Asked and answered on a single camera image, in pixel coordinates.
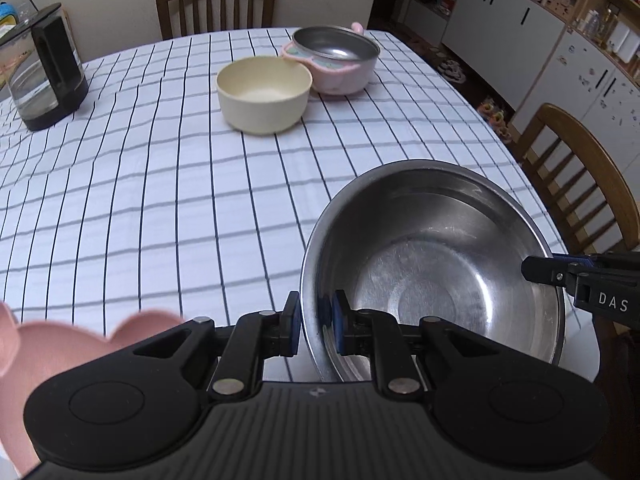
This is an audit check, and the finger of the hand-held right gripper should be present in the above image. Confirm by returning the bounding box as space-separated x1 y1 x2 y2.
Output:
521 255 577 287
552 253 609 264

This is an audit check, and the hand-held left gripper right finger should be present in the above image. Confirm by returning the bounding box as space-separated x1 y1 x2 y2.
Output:
332 289 512 396

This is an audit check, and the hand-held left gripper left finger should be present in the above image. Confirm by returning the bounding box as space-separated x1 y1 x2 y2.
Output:
112 290 304 396

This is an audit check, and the stainless steel bowl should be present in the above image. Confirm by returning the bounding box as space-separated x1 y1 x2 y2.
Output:
300 160 567 383

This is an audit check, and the cream bowl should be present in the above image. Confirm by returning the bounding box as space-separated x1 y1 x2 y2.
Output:
216 56 313 135

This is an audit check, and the pink steel-lined bowl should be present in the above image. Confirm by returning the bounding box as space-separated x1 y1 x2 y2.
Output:
281 22 382 96

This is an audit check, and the pink bear-shaped plate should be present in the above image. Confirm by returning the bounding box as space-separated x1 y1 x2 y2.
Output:
0 301 183 480

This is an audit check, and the pair of slippers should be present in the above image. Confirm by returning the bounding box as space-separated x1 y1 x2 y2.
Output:
477 99 513 143

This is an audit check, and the white cabinet with stickers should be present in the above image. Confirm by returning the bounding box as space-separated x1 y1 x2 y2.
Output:
510 27 640 161

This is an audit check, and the checked tablecloth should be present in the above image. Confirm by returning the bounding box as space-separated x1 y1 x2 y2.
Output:
0 27 571 383

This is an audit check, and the white lower cabinet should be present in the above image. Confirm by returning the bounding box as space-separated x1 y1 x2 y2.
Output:
442 0 568 92

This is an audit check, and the wooden open shelf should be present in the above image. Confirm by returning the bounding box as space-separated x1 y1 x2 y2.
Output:
570 0 640 78

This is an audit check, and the glass electric kettle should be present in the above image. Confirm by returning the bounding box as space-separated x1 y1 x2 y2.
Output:
0 3 90 132

